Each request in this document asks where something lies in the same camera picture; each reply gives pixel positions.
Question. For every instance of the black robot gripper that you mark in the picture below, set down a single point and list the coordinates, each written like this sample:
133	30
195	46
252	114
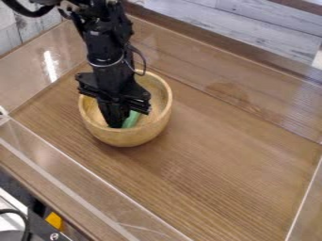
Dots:
112	85

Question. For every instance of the green rectangular block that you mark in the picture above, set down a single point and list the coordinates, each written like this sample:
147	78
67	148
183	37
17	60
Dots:
131	121

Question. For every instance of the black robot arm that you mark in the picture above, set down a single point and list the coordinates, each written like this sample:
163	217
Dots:
105	30

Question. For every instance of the brown wooden bowl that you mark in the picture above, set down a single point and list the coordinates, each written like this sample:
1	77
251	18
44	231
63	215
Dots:
148	126

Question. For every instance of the yellow and black device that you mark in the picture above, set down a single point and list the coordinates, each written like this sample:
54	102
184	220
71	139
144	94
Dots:
46	226

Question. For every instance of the clear acrylic tray wall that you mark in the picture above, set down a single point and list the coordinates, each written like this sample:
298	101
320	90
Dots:
99	210

